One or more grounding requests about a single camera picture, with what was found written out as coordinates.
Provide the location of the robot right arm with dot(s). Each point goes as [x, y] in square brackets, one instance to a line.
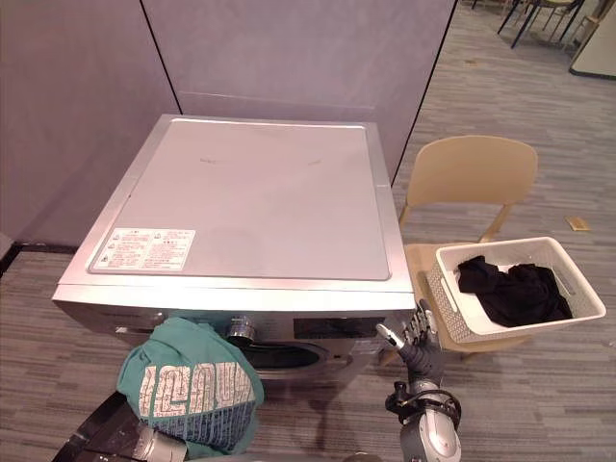
[428, 423]

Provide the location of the white warning label sticker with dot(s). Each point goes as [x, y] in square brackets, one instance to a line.
[146, 248]

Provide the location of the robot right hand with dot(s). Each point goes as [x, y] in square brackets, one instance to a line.
[418, 337]

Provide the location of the silver washing machine knob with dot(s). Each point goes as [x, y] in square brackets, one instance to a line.
[240, 328]

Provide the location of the small yellow floor object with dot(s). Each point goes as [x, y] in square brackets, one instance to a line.
[577, 223]

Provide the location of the beige plastic chair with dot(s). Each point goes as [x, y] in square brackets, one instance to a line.
[467, 202]

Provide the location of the white plastic laundry basket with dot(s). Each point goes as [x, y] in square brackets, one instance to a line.
[517, 289]

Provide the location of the white board with black frame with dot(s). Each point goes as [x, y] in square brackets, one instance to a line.
[597, 48]

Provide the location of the teal printed t-shirt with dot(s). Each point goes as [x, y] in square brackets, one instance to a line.
[192, 380]

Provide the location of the black garment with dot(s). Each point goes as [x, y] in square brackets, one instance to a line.
[515, 293]

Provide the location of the black-legged chair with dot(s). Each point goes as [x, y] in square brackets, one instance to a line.
[539, 19]

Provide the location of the silver front-load washing machine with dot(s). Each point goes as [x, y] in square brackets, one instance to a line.
[250, 202]

